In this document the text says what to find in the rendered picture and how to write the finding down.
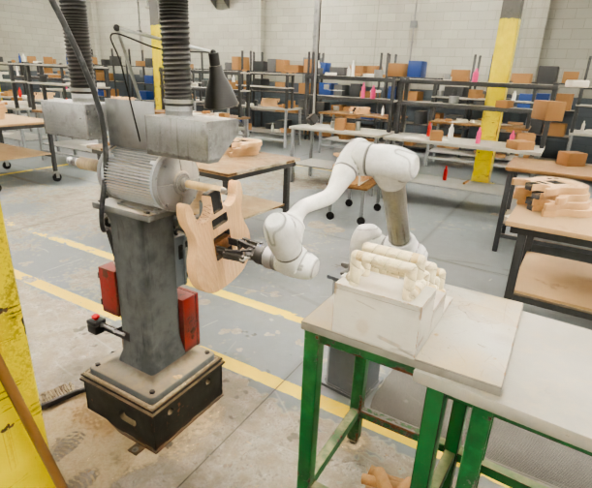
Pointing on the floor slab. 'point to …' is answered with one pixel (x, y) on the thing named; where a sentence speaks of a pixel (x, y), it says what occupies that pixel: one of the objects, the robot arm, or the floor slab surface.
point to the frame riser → (119, 409)
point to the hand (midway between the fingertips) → (224, 244)
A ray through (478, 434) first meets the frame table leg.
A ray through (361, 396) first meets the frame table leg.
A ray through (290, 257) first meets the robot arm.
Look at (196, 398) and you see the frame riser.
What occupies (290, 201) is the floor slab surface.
